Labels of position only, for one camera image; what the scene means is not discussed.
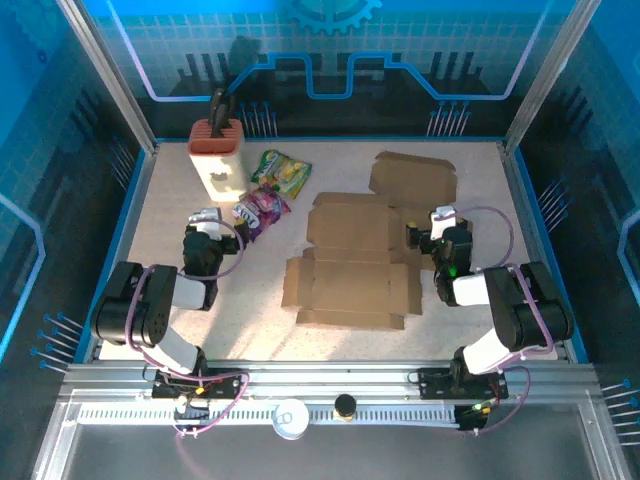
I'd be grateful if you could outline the blue table border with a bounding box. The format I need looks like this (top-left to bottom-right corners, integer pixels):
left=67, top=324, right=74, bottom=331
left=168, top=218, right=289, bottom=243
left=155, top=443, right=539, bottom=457
left=73, top=134, right=591, bottom=365

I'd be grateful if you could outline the black round knob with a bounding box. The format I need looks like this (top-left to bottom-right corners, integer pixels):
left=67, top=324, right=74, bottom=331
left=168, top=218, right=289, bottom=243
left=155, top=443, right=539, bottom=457
left=333, top=393, right=357, bottom=420

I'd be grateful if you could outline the green yellow candy bag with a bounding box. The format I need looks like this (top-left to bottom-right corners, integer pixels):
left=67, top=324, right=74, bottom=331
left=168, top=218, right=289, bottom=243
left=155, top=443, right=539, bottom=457
left=249, top=148, right=314, bottom=200

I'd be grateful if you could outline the slotted white cable duct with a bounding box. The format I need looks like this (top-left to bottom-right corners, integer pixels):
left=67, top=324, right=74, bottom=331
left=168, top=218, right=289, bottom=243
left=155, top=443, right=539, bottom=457
left=77, top=405, right=461, bottom=426

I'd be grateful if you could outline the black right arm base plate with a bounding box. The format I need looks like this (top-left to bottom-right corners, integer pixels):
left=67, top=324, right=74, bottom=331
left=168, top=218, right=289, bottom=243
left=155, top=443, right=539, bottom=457
left=417, top=367, right=510, bottom=400

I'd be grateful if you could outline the aluminium frame post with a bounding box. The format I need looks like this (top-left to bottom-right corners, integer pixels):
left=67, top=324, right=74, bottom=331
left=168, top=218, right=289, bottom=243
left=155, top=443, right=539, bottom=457
left=54, top=0, right=160, bottom=155
left=503, top=0, right=604, bottom=151

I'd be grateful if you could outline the aluminium frame rail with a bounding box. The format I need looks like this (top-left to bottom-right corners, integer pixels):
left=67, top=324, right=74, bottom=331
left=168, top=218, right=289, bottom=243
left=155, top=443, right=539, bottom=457
left=57, top=358, right=601, bottom=401

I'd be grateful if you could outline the white round lid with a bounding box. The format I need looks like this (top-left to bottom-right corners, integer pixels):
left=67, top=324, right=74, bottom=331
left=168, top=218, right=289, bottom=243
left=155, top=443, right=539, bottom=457
left=272, top=398, right=310, bottom=441

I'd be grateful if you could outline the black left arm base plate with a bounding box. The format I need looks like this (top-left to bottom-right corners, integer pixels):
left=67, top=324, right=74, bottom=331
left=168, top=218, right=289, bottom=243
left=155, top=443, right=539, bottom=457
left=151, top=368, right=245, bottom=400

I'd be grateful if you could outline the purple candy bag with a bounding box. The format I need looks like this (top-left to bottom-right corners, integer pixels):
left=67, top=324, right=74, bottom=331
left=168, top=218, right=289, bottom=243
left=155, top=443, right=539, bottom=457
left=231, top=183, right=292, bottom=244

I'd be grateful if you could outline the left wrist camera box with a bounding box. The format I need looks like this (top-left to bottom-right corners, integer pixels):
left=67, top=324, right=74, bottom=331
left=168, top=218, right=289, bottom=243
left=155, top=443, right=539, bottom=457
left=188, top=207, right=225, bottom=236

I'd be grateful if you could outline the cream knife block terracotta top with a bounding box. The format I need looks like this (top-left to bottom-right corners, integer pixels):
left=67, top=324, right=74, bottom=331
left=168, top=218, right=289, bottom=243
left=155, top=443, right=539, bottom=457
left=188, top=118, right=247, bottom=203

